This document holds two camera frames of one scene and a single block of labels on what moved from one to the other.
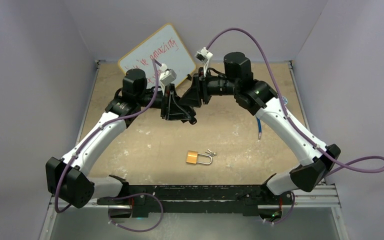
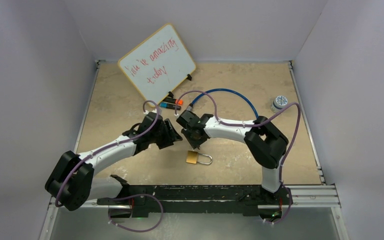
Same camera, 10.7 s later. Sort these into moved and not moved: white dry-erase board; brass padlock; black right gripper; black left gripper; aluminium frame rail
Moved: black left gripper; black right gripper
Not moved: aluminium frame rail; white dry-erase board; brass padlock
